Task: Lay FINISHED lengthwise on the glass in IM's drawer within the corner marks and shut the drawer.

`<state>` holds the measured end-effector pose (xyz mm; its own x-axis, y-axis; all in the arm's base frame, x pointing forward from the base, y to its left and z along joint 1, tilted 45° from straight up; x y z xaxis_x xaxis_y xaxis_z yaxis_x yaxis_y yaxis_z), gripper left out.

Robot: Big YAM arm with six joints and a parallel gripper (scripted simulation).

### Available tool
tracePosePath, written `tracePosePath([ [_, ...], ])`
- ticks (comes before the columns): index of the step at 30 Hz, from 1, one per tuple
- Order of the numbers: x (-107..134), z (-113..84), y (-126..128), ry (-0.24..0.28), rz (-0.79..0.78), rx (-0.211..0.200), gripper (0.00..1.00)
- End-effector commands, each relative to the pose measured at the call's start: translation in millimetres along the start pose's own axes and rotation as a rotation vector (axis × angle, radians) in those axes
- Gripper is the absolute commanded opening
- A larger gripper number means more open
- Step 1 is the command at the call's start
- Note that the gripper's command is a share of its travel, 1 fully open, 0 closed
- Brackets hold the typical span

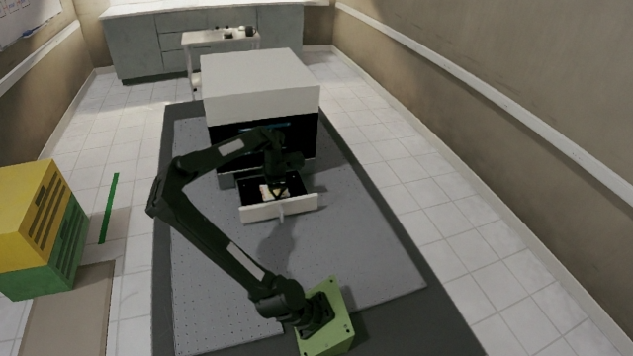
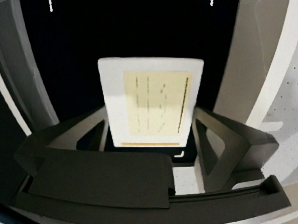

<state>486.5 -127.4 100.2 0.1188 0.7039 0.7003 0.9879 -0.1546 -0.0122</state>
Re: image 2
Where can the grey flat base plate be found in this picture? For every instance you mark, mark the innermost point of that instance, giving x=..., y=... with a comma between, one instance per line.
x=285, y=159

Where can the white imager box with drawer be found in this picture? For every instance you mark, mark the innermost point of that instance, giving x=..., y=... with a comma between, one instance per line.
x=246, y=46

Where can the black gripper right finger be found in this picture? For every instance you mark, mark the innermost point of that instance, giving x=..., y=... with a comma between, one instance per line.
x=246, y=148

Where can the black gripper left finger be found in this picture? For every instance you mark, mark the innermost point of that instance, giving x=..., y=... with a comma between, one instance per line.
x=65, y=135

